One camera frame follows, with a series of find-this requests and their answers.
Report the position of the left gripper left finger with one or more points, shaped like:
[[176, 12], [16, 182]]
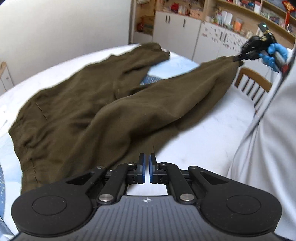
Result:
[[136, 171]]

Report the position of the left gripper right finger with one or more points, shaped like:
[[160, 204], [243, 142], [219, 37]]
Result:
[[157, 172]]

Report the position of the olive green sweatshirt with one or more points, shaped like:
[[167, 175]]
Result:
[[104, 115]]

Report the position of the blue gloved right hand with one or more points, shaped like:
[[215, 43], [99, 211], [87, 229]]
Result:
[[274, 56]]

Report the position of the wooden bookshelf with items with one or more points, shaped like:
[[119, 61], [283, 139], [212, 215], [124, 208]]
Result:
[[235, 16]]

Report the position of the wooden chair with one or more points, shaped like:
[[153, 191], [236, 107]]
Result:
[[253, 85]]

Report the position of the white table cover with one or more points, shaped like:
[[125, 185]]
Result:
[[210, 144]]

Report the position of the white cabinet row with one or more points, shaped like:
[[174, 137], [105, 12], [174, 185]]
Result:
[[195, 39]]

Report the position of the person white clothing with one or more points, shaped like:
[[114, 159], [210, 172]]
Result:
[[265, 158]]

